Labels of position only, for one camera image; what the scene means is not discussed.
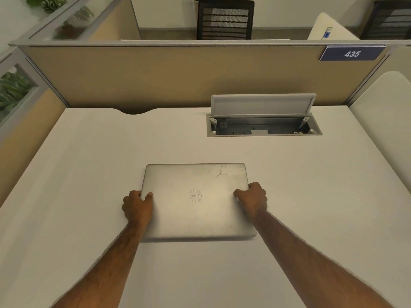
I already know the person's left hand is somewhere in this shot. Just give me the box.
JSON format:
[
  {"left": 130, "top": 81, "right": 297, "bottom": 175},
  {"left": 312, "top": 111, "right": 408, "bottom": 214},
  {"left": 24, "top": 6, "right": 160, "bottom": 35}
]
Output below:
[{"left": 122, "top": 190, "right": 154, "bottom": 227}]

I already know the person's right hand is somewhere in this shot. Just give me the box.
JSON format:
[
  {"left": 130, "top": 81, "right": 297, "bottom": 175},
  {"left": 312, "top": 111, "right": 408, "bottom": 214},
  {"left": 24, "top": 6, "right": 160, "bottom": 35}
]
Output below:
[{"left": 233, "top": 182, "right": 268, "bottom": 218}]

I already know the silver laptop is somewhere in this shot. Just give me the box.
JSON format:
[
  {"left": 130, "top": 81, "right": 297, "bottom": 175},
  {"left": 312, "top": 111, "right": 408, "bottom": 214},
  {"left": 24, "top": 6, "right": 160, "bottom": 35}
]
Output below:
[{"left": 140, "top": 163, "right": 258, "bottom": 241}]

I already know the person's right forearm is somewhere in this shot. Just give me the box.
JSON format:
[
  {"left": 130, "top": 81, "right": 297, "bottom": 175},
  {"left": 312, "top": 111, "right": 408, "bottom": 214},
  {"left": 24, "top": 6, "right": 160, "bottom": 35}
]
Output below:
[{"left": 249, "top": 208, "right": 396, "bottom": 308}]

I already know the person's left forearm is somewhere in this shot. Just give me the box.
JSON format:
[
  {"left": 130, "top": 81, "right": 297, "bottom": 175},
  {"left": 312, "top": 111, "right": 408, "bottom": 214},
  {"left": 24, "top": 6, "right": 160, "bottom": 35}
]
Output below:
[{"left": 48, "top": 218, "right": 151, "bottom": 308}]

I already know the beige cubicle partition panel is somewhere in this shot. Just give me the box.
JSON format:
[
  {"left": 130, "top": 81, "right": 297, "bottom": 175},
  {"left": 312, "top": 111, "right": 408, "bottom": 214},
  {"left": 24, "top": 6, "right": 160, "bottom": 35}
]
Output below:
[{"left": 16, "top": 40, "right": 394, "bottom": 115}]

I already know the glass-topped side partition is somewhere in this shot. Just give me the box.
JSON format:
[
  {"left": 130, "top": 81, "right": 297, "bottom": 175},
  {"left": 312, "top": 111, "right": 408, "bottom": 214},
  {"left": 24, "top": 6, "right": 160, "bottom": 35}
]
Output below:
[{"left": 0, "top": 45, "right": 70, "bottom": 209}]

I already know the white neighbouring desk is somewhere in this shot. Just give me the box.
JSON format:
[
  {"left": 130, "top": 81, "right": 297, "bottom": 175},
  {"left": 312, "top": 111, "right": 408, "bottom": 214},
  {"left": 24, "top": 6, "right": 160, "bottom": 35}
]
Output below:
[{"left": 348, "top": 71, "right": 411, "bottom": 202}]

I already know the green potted plant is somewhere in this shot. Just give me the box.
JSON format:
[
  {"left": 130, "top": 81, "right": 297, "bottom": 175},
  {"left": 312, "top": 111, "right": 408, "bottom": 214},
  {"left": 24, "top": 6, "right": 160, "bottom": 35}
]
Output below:
[
  {"left": 0, "top": 71, "right": 31, "bottom": 113},
  {"left": 24, "top": 0, "right": 94, "bottom": 39}
]

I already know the black mesh office chair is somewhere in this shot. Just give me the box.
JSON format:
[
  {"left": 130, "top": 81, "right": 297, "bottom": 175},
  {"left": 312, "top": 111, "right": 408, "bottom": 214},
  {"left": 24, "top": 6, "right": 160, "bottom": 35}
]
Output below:
[
  {"left": 196, "top": 0, "right": 255, "bottom": 40},
  {"left": 360, "top": 0, "right": 411, "bottom": 40}
]

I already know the blue number sign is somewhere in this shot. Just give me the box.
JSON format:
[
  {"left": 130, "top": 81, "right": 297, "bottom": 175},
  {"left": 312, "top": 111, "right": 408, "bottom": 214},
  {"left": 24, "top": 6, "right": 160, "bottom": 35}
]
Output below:
[{"left": 319, "top": 45, "right": 386, "bottom": 61}]

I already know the beige side partition panel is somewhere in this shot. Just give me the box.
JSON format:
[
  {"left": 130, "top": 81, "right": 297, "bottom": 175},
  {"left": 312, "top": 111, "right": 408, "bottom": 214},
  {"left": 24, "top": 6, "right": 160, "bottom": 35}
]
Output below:
[{"left": 345, "top": 45, "right": 411, "bottom": 106}]

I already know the white desk with curved edge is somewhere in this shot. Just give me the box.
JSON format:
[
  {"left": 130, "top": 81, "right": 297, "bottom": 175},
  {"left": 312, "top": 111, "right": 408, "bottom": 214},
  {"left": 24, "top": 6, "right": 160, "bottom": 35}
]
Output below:
[{"left": 307, "top": 13, "right": 361, "bottom": 41}]

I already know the grey desk cable box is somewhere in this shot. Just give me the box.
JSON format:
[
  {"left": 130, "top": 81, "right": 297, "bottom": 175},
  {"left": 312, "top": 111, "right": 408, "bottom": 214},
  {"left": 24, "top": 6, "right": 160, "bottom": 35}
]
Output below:
[{"left": 206, "top": 93, "right": 323, "bottom": 138}]

